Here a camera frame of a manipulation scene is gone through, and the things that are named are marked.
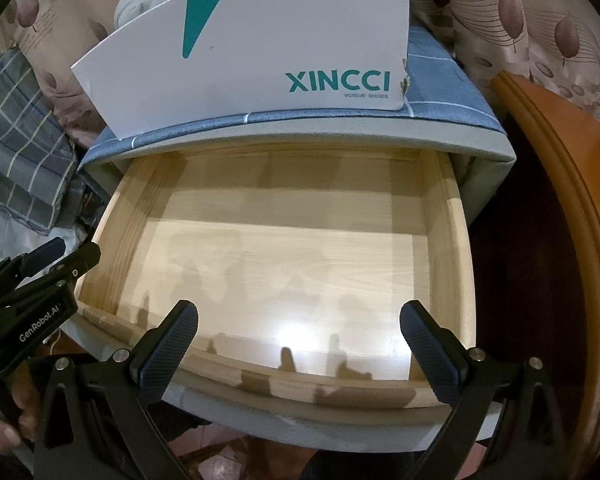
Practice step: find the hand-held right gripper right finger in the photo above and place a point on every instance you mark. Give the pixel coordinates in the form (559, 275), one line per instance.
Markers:
(430, 355)

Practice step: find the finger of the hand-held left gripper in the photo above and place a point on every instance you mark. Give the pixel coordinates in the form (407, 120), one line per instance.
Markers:
(40, 257)
(75, 262)

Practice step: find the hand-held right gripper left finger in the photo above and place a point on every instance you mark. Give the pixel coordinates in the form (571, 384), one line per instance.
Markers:
(170, 347)

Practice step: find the wooden drawer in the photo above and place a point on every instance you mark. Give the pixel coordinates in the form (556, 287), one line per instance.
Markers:
(290, 250)

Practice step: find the white shoe box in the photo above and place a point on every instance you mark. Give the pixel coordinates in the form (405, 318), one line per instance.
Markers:
(240, 70)

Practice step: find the large white sock bundle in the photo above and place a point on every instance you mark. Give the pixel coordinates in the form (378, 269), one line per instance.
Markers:
(140, 5)

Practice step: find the person's left hand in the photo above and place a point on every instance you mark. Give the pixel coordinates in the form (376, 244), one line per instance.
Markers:
(27, 400)

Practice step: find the grey plaid cloth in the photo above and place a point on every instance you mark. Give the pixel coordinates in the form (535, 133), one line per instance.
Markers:
(20, 135)

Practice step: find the grey padded nightstand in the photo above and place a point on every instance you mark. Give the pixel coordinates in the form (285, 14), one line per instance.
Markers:
(330, 132)

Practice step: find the blue checked cloth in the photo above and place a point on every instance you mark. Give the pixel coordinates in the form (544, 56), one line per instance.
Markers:
(440, 75)

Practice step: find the brown leaf-print curtain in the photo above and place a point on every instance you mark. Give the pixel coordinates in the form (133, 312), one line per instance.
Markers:
(530, 10)

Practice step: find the orange wooden bed frame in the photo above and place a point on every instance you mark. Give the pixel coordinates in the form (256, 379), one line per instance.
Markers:
(570, 185)

